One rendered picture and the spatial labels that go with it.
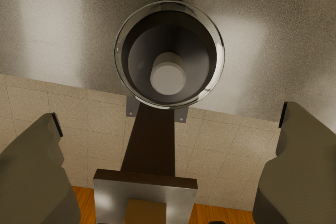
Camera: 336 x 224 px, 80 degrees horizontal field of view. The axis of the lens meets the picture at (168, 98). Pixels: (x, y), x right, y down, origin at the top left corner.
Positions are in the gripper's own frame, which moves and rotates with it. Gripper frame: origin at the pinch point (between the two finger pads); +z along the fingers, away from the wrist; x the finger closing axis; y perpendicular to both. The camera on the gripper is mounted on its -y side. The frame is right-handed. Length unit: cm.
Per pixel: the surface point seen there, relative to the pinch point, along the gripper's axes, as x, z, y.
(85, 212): -88, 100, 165
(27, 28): -28.8, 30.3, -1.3
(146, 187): -10, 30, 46
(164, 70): -0.3, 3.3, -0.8
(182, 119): 3, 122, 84
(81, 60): -19.7, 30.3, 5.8
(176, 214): -2, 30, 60
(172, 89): 0.3, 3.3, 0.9
